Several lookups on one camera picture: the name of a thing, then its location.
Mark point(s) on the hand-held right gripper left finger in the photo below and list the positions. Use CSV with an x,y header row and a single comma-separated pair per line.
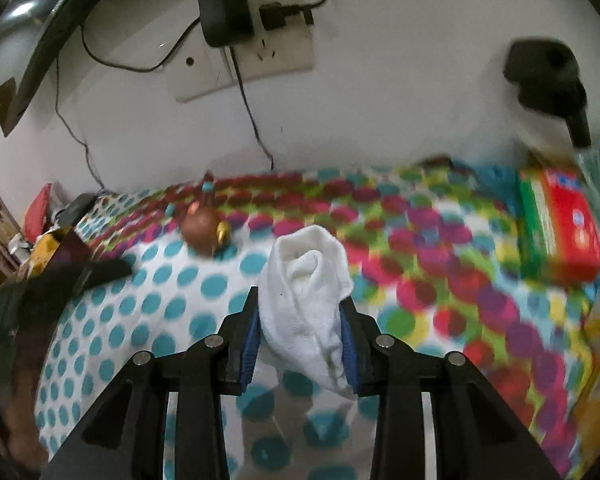
x,y
247,355

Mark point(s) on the yellow snack packet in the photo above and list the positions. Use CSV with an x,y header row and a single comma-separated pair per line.
x,y
45,250

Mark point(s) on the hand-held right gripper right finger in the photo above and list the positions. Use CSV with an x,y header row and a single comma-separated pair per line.
x,y
352,355

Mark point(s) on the black framed panel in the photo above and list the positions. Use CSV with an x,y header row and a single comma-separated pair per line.
x,y
35,25

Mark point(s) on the black remote-like object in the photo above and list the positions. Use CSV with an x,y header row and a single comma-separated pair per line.
x,y
75,207

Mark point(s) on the white sock with cuff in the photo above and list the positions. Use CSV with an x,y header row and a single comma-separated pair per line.
x,y
300,300

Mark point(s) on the polka-dot cloth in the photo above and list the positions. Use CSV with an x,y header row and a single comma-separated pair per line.
x,y
430,270

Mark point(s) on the beige wall socket plate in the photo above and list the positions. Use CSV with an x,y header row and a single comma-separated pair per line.
x,y
280,55

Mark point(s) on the black power adapter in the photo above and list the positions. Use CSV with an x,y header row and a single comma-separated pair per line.
x,y
222,7

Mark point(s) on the green and red medicine box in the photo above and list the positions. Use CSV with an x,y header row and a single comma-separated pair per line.
x,y
562,230

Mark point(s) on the red packet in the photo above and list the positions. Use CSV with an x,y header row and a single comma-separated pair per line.
x,y
37,210

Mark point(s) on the black clamp mount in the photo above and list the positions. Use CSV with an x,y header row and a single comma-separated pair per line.
x,y
540,72

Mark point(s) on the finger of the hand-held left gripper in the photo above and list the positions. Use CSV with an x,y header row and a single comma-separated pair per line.
x,y
105,274

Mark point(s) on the dark maroon box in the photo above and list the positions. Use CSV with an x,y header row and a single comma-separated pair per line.
x,y
72,255

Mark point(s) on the black plug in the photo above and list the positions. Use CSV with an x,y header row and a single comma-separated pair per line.
x,y
280,16

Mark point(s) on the brown round toy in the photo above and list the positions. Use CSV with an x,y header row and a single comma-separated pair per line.
x,y
200,230

